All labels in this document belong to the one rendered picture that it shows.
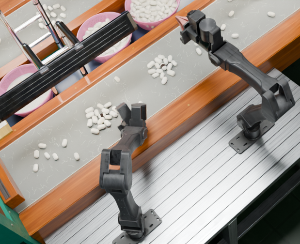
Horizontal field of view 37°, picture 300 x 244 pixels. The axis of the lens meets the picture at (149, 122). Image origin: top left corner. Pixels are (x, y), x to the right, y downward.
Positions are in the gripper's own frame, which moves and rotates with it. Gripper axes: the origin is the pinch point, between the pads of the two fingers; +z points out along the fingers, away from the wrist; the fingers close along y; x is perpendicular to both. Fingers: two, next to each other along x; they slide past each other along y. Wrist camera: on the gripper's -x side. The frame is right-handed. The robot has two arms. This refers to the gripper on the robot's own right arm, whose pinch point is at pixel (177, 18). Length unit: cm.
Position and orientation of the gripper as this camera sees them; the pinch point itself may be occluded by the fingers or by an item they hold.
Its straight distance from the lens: 170.7
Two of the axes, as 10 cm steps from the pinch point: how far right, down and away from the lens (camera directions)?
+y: -7.6, 6.2, -1.9
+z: -6.2, -6.1, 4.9
